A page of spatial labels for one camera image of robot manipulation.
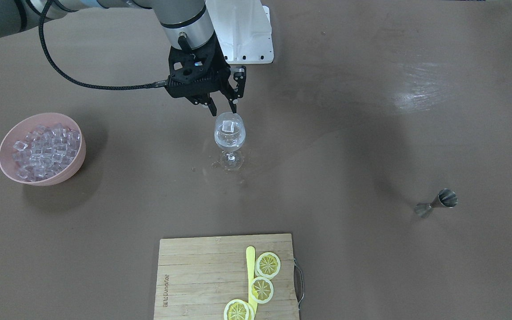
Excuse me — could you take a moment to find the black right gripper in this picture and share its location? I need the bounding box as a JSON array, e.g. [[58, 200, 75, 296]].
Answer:
[[165, 42, 247, 117]]

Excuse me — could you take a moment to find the clear ice cube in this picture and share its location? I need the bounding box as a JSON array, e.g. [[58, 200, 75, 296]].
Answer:
[[219, 120, 236, 134]]

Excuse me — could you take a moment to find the steel double jigger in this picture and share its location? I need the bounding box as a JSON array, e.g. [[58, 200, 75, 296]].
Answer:
[[414, 188, 459, 218]]

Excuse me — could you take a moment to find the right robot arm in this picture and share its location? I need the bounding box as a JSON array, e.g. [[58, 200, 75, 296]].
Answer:
[[0, 0, 247, 116]]

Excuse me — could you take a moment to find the clear wine glass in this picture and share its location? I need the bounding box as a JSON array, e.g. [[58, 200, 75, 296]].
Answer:
[[214, 112, 246, 171]]

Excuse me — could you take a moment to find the pink bowl of ice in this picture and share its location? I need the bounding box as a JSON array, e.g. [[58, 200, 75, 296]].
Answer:
[[0, 112, 87, 186]]

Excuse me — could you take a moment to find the yellow plastic stick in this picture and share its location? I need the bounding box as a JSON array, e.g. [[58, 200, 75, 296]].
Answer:
[[245, 246, 258, 311]]

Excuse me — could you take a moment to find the bamboo cutting board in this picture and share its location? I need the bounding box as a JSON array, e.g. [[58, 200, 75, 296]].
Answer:
[[154, 233, 300, 320]]

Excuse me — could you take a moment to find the middle lemon slice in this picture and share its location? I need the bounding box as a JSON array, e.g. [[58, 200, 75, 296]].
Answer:
[[248, 277, 274, 304]]

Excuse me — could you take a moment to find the far lemon slice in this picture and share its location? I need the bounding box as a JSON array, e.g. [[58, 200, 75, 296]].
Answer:
[[222, 299, 252, 320]]

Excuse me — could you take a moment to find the overlapped lemon slice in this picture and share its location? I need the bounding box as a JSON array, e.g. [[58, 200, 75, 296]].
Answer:
[[247, 303, 255, 320]]

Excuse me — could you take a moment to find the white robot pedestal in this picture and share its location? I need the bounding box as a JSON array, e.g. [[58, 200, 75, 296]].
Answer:
[[205, 0, 274, 65]]

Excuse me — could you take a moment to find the lemon slice near handle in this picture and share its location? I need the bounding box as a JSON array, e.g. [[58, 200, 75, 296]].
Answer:
[[255, 252, 282, 280]]

